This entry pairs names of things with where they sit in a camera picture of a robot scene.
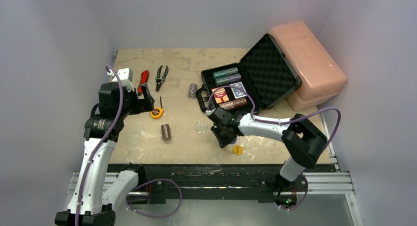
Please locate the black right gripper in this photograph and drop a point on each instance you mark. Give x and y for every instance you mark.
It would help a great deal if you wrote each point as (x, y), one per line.
(223, 133)

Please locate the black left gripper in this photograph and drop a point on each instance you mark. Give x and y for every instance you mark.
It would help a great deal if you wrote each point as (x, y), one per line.
(145, 104)

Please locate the brown poker chip stack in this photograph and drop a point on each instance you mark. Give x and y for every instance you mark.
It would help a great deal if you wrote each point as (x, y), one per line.
(165, 132)

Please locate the blue playing card deck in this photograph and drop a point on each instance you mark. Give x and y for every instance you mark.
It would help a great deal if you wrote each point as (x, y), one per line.
(238, 90)

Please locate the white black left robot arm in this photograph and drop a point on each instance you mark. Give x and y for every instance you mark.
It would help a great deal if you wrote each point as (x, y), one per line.
(88, 206)

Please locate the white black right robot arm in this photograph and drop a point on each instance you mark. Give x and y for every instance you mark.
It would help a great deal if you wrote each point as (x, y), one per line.
(303, 140)

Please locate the yellow tape measure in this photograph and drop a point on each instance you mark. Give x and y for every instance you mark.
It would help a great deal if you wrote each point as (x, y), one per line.
(157, 112)

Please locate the yellow big blind button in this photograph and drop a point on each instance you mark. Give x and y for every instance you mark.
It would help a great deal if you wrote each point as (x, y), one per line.
(237, 150)

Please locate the black grey pliers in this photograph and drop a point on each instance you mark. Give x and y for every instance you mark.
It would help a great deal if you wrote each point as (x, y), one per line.
(161, 77)

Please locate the clear round dealer button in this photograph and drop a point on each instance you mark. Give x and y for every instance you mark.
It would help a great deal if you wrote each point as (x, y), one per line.
(200, 127)

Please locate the orange poker chip row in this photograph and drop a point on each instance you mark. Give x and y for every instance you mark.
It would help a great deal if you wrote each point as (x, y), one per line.
(235, 104)

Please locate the red playing card deck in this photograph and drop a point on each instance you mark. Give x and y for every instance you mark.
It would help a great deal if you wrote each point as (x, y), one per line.
(220, 95)

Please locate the blue grey poker chip stack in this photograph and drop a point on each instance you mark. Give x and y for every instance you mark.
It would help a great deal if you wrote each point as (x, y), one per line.
(192, 91)

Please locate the purple poker chip row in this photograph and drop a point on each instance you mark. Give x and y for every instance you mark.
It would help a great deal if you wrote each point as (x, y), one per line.
(228, 79)

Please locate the green poker chip row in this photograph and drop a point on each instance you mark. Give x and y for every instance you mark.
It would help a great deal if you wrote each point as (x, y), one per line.
(225, 73)

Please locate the black foam-lined poker case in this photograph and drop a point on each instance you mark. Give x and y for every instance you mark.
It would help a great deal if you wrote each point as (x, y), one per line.
(266, 75)

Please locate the pink translucent plastic box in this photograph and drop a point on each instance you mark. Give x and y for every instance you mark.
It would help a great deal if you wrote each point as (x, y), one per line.
(321, 77)

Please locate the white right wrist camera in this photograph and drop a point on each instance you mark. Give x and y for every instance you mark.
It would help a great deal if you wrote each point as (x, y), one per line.
(209, 112)

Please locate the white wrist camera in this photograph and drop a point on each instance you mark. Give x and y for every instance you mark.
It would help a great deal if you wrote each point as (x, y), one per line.
(125, 76)
(209, 112)

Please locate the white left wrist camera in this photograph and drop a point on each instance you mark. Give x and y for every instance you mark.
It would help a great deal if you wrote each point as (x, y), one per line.
(125, 76)

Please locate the black metal base frame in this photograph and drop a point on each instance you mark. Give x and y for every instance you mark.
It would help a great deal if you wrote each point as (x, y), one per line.
(260, 182)

